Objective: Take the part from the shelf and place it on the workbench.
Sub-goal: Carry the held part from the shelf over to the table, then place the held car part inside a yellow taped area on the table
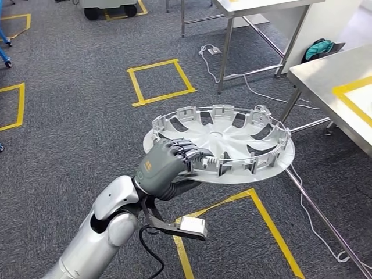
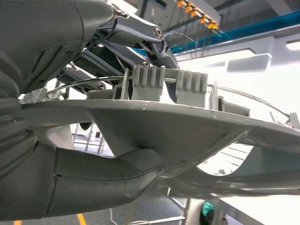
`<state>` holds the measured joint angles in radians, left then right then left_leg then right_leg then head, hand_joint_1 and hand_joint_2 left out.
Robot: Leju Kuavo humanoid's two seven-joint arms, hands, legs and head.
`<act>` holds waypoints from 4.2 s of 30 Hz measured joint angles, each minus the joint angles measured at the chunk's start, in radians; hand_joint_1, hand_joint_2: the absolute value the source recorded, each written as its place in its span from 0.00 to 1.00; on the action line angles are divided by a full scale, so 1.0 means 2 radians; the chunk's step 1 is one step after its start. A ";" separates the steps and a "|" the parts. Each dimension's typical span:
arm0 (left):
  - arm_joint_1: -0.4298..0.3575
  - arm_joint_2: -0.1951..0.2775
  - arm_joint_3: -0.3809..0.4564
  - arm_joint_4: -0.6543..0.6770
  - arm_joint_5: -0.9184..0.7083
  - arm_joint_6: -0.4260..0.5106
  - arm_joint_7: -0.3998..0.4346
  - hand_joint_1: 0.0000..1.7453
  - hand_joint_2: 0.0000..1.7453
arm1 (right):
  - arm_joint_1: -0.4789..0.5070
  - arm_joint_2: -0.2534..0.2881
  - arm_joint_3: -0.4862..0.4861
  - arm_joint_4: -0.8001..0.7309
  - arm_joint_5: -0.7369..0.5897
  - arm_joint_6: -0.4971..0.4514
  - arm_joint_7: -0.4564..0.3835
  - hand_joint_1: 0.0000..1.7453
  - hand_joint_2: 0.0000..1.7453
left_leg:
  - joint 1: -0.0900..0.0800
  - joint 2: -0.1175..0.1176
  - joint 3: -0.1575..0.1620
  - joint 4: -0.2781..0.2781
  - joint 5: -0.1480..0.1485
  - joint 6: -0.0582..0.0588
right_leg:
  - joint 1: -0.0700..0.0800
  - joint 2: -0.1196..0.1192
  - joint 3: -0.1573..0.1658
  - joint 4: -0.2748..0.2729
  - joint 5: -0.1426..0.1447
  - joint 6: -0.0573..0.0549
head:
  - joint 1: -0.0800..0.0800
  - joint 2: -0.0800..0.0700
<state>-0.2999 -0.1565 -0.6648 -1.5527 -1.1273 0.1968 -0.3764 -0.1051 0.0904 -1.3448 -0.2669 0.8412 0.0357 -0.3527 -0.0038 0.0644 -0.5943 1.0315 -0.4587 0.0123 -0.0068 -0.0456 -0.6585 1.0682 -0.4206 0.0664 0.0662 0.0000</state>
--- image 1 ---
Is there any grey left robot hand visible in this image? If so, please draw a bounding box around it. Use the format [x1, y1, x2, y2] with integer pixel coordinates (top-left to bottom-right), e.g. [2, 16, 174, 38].
[134, 138, 215, 202]

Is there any grey plastic wheel hubcap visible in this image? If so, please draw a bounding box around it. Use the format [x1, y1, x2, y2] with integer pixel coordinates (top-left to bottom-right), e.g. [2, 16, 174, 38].
[143, 103, 296, 185]

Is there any steel workbench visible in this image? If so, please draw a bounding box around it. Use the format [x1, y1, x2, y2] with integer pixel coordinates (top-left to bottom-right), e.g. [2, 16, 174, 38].
[278, 43, 372, 279]

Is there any white wheeled cart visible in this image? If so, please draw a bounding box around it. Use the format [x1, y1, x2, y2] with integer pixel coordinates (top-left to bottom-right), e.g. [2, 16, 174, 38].
[78, 0, 139, 22]

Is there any teal and black bag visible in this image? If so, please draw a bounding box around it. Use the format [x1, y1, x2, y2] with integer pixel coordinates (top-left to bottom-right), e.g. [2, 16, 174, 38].
[301, 38, 346, 65]

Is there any white partition panel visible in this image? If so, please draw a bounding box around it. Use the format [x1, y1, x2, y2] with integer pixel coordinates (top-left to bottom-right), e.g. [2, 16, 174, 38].
[274, 0, 363, 77]

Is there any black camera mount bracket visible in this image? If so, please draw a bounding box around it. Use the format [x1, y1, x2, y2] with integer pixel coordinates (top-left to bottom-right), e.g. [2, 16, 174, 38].
[140, 196, 209, 242]

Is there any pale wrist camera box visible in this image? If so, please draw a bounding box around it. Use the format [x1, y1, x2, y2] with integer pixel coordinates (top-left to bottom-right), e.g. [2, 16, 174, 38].
[179, 216, 209, 238]

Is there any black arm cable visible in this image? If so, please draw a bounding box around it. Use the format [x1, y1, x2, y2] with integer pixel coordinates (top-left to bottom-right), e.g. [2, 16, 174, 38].
[138, 226, 165, 279]

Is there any white floor cable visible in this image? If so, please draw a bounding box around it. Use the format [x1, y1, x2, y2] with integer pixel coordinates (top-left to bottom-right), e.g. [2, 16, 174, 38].
[198, 43, 321, 111]

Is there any white power strip cable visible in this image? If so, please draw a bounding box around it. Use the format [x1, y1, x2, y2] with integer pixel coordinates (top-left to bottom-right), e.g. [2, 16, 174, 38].
[290, 163, 372, 271]

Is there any steel frame table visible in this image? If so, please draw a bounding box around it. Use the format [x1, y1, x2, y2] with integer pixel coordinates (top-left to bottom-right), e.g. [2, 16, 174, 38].
[165, 0, 326, 94]

